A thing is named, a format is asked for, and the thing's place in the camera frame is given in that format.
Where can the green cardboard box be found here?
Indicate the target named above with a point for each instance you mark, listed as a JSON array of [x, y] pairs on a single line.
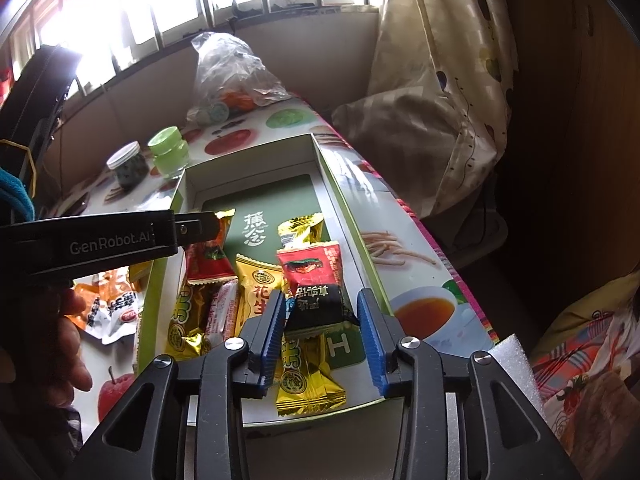
[[280, 195]]

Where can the printed fruit tablecloth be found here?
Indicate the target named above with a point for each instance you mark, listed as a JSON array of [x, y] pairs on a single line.
[[440, 310]]

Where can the clear plastic bag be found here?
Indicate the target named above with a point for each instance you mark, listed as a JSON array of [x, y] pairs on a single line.
[[230, 65]]

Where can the long gold snack packet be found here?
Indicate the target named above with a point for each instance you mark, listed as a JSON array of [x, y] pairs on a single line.
[[300, 380]]

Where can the brown wooden cabinet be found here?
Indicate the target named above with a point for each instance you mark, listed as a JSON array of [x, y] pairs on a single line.
[[575, 135]]

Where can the pile of snack packets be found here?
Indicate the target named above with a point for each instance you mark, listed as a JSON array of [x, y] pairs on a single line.
[[185, 320]]

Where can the red black snack packet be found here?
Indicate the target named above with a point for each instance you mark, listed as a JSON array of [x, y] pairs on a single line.
[[310, 280]]

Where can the green jar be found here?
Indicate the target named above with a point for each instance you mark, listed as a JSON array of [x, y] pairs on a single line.
[[170, 152]]

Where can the teal cloth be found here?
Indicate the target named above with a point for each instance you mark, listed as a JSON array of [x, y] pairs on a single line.
[[12, 195]]

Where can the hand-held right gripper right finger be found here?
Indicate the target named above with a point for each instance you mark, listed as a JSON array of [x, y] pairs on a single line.
[[370, 345]]

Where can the orange fruit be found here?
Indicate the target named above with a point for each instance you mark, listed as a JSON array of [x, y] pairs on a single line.
[[240, 101]]

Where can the yellow snack packet red print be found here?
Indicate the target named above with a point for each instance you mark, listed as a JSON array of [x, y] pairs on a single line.
[[257, 285]]

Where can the printed floral blanket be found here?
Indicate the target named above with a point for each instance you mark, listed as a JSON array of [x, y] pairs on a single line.
[[590, 385]]

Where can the orange white snack packet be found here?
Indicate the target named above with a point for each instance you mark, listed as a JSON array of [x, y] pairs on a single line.
[[80, 317], [120, 317]]

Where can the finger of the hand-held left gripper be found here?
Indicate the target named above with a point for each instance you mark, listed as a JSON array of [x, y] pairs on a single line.
[[197, 230]]

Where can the small round pale cup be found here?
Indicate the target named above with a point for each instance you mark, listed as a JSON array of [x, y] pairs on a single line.
[[218, 111]]

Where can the cream patterned curtain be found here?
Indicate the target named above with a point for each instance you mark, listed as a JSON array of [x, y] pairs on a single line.
[[440, 85]]

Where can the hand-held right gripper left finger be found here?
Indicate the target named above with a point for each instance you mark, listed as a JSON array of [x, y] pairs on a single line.
[[272, 340]]

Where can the window with metal bars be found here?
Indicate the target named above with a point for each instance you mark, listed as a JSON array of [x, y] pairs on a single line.
[[150, 10]]

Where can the small red snack packet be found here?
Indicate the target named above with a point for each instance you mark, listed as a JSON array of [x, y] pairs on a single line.
[[207, 260]]

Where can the white red patterned snack bar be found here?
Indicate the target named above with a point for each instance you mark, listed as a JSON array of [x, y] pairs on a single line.
[[222, 315]]

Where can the clear jar white lid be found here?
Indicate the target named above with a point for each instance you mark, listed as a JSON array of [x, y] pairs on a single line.
[[127, 167]]

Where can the person's left hand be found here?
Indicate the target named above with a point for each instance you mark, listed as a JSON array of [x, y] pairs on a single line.
[[75, 360]]

